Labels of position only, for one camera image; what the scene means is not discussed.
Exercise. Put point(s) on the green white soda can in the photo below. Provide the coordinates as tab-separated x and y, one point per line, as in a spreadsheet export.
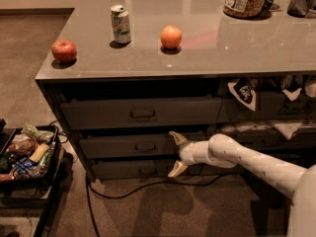
120	24

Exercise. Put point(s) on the black bin with items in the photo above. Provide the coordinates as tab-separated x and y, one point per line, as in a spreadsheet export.
28	157

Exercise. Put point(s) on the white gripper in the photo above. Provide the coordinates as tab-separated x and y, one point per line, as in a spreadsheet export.
186	153

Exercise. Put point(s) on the dark glass jar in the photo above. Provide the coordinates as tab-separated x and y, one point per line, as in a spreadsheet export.
299	8

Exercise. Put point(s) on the grey drawer cabinet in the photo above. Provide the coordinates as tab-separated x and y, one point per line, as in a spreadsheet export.
215	49

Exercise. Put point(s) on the red apple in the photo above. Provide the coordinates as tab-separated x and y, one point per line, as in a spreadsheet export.
64	51

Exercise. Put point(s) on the white packets in drawer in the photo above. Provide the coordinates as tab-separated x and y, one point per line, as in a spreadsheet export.
287	128

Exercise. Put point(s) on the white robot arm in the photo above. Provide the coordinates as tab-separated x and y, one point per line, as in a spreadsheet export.
295	182

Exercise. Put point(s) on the orange fruit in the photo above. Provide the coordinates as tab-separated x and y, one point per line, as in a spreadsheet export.
171	37

